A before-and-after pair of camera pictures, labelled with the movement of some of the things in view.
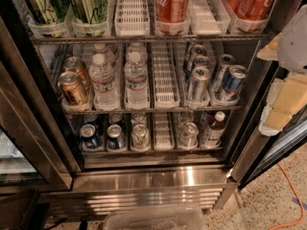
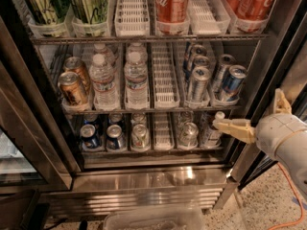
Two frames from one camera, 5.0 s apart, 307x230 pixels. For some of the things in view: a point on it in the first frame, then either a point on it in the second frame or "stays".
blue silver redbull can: (232, 81) stays
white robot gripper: (295, 43) → (277, 134)
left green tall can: (47, 4) stays
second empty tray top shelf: (207, 11) stays
